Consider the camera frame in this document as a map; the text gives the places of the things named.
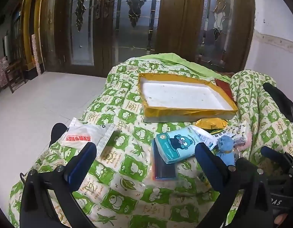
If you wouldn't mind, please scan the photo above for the white lemon print tissue pack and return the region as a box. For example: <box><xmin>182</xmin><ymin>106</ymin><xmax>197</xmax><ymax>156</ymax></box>
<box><xmin>224</xmin><ymin>120</ymin><xmax>249</xmax><ymax>147</ymax></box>

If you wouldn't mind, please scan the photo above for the blue cloth toy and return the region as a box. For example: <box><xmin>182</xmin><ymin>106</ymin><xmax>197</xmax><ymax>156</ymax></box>
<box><xmin>216</xmin><ymin>135</ymin><xmax>235</xmax><ymax>166</ymax></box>

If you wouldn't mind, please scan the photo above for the white plastic bag red print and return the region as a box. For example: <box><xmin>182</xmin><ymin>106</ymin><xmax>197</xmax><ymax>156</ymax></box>
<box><xmin>58</xmin><ymin>117</ymin><xmax>117</xmax><ymax>158</ymax></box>

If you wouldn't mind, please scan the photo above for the yellow snack packet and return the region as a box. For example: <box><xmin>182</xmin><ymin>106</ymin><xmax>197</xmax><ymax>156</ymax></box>
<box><xmin>194</xmin><ymin>118</ymin><xmax>227</xmax><ymax>130</ymax></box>

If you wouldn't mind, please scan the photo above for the dark blue stick pack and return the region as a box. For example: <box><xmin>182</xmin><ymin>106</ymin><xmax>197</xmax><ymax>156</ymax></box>
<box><xmin>152</xmin><ymin>140</ymin><xmax>176</xmax><ymax>181</ymax></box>

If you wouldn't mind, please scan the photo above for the blue cartoon tissue pack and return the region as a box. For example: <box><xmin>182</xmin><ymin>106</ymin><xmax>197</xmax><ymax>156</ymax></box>
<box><xmin>155</xmin><ymin>126</ymin><xmax>217</xmax><ymax>165</ymax></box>

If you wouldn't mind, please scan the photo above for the white blue desiccant sachet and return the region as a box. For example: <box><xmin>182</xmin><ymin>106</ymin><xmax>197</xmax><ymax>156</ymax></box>
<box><xmin>190</xmin><ymin>125</ymin><xmax>218</xmax><ymax>150</ymax></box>

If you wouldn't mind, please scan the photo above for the green white medicine packet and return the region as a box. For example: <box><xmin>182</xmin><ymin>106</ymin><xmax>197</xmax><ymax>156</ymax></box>
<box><xmin>207</xmin><ymin>129</ymin><xmax>227</xmax><ymax>138</ymax></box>

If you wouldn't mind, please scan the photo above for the person's right hand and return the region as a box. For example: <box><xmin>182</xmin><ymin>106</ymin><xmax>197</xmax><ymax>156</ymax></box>
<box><xmin>274</xmin><ymin>213</ymin><xmax>288</xmax><ymax>226</ymax></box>

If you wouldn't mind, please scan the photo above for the green patterned quilt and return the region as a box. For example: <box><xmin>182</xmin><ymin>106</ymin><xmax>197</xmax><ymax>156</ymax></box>
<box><xmin>8</xmin><ymin>53</ymin><xmax>293</xmax><ymax>227</ymax></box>

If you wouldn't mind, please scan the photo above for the wooden glass side door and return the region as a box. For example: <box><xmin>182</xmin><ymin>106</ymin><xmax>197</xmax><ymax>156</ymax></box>
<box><xmin>155</xmin><ymin>0</ymin><xmax>255</xmax><ymax>73</ymax></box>

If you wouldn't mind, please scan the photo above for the yellow taped foam tray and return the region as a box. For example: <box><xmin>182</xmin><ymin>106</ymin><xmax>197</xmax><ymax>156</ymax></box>
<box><xmin>138</xmin><ymin>73</ymin><xmax>238</xmax><ymax>123</ymax></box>

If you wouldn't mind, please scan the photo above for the wooden chair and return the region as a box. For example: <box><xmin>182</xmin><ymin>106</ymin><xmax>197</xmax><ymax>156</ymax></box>
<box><xmin>0</xmin><ymin>57</ymin><xmax>27</xmax><ymax>93</ymax></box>

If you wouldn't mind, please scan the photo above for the wooden glass double door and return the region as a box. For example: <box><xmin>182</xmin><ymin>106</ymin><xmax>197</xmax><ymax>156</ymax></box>
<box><xmin>40</xmin><ymin>0</ymin><xmax>161</xmax><ymax>77</ymax></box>

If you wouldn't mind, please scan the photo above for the golden door frame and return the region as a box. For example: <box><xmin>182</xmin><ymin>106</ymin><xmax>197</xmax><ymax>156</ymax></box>
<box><xmin>21</xmin><ymin>0</ymin><xmax>44</xmax><ymax>80</ymax></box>

